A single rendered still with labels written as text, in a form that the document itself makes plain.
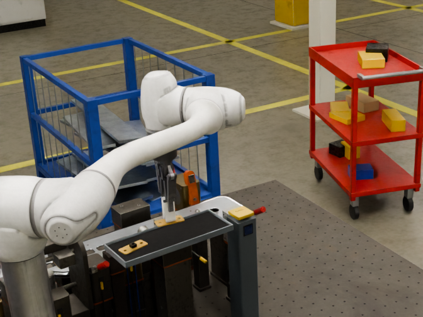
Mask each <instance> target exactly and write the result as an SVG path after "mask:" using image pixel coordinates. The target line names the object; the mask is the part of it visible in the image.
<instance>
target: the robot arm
mask: <svg viewBox="0 0 423 317"><path fill-rule="evenodd" d="M140 100H141V110H142V117H143V119H144V121H145V127H146V128H145V130H146V134H147V136H146V137H143V138H140V139H138V140H135V141H132V142H130V143H127V144H125V145H122V146H120V147H118V148H116V149H114V150H112V151H111V152H109V153H107V154H106V155H105V156H103V157H102V158H100V159H99V160H98V161H97V162H95V163H94V164H92V165H91V166H90V167H88V168H86V169H84V170H83V171H82V172H80V173H79V174H78V175H77V176H75V178H73V177H64V178H41V177H35V176H26V175H9V176H0V265H1V271H2V274H3V279H4V285H5V288H6V294H7V297H8V303H9V308H10V312H11V317H56V313H55V307H54V301H53V297H52V291H51V287H50V281H49V277H48V270H47V265H46V260H45V254H44V251H43V250H44V248H45V246H46V244H47V240H48V239H49V240H50V241H51V242H53V243H55V244H58V245H71V244H73V243H76V242H78V241H80V240H82V239H83V238H85V237H87V236H88V235H89V234H90V233H91V232H92V231H93V230H94V229H95V228H96V227H97V226H98V225H99V224H100V223H101V221H102V220H103V218H104V217H105V216H106V214H107V213H108V211H109V210H110V207H111V205H112V203H113V201H114V199H115V196H116V193H117V190H118V186H119V185H120V182H121V179H122V177H123V176H124V175H125V174H126V173H127V172H128V171H129V170H131V169H133V168H134V167H136V166H138V165H141V164H143V163H146V162H148V161H149V160H152V159H153V160H154V163H155V169H156V175H157V183H158V188H159V192H160V193H161V197H162V198H161V199H162V215H163V219H166V223H168V222H171V221H175V220H176V214H175V205H174V202H175V201H176V178H177V173H174V172H173V170H174V165H173V163H172V160H173V159H175V158H176V157H177V155H178V153H177V149H178V148H180V147H183V146H185V145H187V144H189V143H191V142H193V141H195V140H197V139H199V138H201V137H202V136H203V135H211V134H214V133H216V132H217V131H219V130H223V129H225V128H230V127H233V126H236V125H238V124H240V123H241V122H242V121H243V120H244V118H245V99H244V97H243V96H242V95H241V94H240V93H239V92H237V91H235V90H232V89H228V88H224V87H210V86H200V87H182V86H177V82H176V79H175V78H174V76H173V75H172V74H171V73H170V72H169V71H168V70H157V71H153V72H149V73H148V74H147V75H146V76H145V77H144V78H143V80H142V85H141V96H140Z"/></svg>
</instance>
